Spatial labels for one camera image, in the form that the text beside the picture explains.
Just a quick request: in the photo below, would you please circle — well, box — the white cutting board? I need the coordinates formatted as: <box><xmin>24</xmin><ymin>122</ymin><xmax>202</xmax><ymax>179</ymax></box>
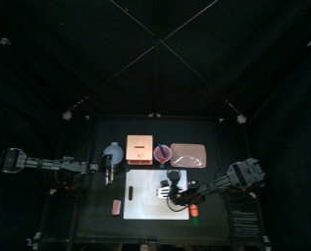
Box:
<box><xmin>123</xmin><ymin>169</ymin><xmax>191</xmax><ymax>221</ymax></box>

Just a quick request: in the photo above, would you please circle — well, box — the square brown-pink plate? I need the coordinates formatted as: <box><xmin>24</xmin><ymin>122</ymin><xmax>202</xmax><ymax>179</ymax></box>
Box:
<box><xmin>170</xmin><ymin>142</ymin><xmax>208</xmax><ymax>170</ymax></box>

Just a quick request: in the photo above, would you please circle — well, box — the grey-blue bowl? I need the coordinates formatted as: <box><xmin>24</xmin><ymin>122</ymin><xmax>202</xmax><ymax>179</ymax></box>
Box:
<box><xmin>103</xmin><ymin>141</ymin><xmax>125</xmax><ymax>166</ymax></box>

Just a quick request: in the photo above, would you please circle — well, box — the orange toy piece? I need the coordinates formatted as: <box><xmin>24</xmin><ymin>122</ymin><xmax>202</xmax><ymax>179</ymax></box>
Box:
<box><xmin>190</xmin><ymin>204</ymin><xmax>202</xmax><ymax>218</ymax></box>

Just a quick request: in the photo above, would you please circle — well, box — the red cup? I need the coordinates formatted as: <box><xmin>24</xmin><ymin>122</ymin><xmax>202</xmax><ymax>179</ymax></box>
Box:
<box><xmin>153</xmin><ymin>144</ymin><xmax>174</xmax><ymax>165</ymax></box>

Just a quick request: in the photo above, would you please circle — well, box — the wooden box with red drawer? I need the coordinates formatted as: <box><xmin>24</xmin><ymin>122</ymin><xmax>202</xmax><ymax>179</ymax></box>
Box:
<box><xmin>125</xmin><ymin>134</ymin><xmax>156</xmax><ymax>166</ymax></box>

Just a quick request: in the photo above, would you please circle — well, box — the pink rectangular toy piece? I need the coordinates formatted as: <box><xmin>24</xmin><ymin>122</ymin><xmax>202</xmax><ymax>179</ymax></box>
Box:
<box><xmin>111</xmin><ymin>199</ymin><xmax>123</xmax><ymax>217</ymax></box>

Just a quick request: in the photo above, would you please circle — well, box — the long thin utensil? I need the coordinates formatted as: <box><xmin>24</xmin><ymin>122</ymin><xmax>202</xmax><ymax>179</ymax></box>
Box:
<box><xmin>159</xmin><ymin>143</ymin><xmax>167</xmax><ymax>169</ymax></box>

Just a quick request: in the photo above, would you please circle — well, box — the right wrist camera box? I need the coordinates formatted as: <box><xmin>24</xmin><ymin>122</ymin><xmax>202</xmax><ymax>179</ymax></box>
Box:
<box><xmin>167</xmin><ymin>169</ymin><xmax>183</xmax><ymax>182</ymax></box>

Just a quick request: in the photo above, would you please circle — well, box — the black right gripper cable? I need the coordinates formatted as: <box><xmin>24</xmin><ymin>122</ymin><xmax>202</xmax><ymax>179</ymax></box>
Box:
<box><xmin>164</xmin><ymin>193</ymin><xmax>195</xmax><ymax>213</ymax></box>

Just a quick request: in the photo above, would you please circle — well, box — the vertical metal frame pole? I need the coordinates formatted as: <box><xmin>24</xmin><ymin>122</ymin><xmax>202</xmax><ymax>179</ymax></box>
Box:
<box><xmin>153</xmin><ymin>0</ymin><xmax>161</xmax><ymax>116</ymax></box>

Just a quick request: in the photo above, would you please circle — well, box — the diagonal bracing wire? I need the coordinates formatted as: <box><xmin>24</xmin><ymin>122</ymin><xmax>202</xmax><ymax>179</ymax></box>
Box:
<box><xmin>68</xmin><ymin>0</ymin><xmax>219</xmax><ymax>114</ymax></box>
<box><xmin>108</xmin><ymin>0</ymin><xmax>243</xmax><ymax>118</ymax></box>

